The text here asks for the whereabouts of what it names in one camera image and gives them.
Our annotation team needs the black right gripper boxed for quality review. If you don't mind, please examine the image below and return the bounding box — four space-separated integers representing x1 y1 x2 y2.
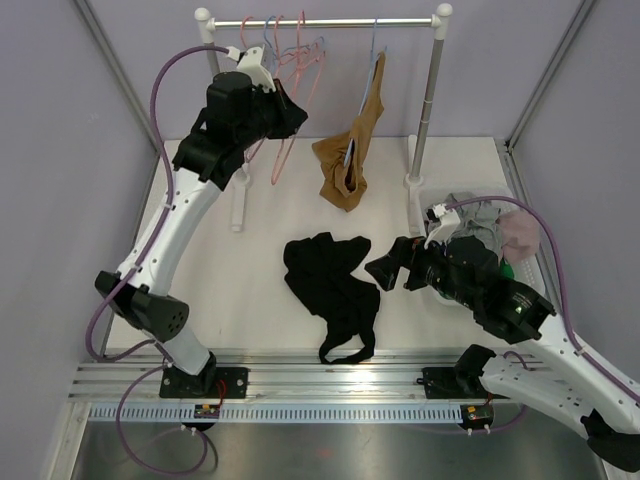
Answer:
366 229 480 310

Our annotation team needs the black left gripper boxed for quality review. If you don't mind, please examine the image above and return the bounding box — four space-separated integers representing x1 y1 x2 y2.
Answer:
233 78 306 150

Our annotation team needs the pink hanger with clothes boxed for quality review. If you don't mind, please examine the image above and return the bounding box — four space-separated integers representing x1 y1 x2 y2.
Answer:
270 10 315 186

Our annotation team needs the blue hanger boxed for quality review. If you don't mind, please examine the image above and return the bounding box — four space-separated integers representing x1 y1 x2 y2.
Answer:
263 15 284 77
342 18 387 167

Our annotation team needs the black tank top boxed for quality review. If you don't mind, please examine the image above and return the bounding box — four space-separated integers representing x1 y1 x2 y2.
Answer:
283 232 381 365

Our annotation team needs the grey tank top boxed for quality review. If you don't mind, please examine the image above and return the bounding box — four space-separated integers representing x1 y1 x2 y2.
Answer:
450 201 503 260

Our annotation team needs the green tank top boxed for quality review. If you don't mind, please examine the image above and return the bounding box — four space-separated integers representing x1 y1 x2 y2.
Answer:
500 259 515 279

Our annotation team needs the pink tank top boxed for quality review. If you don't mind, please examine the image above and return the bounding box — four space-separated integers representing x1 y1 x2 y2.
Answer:
497 210 540 264

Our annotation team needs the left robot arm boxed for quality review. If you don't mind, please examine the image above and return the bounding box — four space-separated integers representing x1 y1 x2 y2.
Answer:
95 71 308 398

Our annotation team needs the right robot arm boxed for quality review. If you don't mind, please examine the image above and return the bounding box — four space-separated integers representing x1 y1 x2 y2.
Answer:
365 237 639 473

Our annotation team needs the brown tank top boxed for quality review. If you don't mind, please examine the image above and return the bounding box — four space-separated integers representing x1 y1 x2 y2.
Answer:
312 51 386 212

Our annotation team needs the white garment rack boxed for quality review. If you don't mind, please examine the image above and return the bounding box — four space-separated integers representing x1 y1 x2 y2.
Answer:
193 3 455 234

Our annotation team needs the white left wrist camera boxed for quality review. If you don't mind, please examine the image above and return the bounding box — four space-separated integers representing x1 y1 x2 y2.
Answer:
226 43 276 93

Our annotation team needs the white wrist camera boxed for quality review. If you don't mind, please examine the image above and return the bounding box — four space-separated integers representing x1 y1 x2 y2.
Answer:
424 203 461 250
226 43 276 93

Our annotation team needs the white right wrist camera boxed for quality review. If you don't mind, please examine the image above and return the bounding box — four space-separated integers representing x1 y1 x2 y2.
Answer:
424 203 461 250

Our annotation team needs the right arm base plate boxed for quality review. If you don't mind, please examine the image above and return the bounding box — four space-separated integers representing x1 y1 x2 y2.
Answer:
416 366 490 400

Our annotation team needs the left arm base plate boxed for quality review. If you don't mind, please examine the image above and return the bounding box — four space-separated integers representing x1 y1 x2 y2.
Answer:
159 367 249 399

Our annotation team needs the aluminium front rail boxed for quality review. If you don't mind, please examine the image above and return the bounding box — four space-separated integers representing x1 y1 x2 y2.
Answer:
68 349 462 403

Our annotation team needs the white slotted cable duct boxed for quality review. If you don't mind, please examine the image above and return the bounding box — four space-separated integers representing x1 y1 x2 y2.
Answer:
90 403 462 424

